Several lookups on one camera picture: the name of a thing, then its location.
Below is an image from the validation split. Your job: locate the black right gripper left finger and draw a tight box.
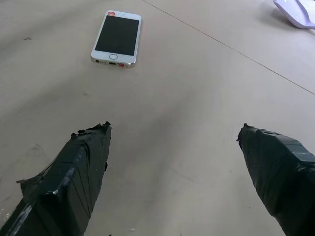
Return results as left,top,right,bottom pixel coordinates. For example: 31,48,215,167
0,121,114,236

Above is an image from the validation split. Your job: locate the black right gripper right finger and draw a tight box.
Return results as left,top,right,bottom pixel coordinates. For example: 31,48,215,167
236,123,315,236

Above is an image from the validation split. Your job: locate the white plastic object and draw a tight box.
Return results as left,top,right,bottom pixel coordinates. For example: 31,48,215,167
273,0,315,30

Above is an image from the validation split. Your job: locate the white smartphone with black screen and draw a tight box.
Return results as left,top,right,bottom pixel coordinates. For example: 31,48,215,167
91,10,142,69

